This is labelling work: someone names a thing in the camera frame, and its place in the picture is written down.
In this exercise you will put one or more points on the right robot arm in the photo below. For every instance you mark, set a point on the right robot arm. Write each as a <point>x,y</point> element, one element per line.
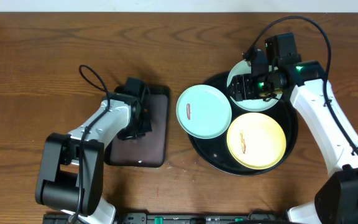
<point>303,84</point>

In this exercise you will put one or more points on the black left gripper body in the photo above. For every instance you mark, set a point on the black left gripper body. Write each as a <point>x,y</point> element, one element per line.
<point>145,116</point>

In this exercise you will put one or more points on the black rectangular tray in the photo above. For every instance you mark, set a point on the black rectangular tray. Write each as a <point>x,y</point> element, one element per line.
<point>147,150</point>

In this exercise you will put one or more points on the light blue plate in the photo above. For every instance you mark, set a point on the light blue plate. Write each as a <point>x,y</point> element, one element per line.
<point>239,78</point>
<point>203,111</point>

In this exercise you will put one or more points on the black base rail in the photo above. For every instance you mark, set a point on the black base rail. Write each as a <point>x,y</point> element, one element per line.
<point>143,218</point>

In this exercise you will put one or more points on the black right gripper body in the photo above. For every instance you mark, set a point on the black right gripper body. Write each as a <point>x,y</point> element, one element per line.
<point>260,86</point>

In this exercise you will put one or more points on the black round tray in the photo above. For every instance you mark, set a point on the black round tray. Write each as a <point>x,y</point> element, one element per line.
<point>216,152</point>

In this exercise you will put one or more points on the yellow plate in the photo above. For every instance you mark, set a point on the yellow plate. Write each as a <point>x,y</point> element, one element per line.
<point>256,141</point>

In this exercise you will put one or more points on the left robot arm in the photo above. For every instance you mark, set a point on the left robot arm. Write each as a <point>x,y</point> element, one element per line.
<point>71,170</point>

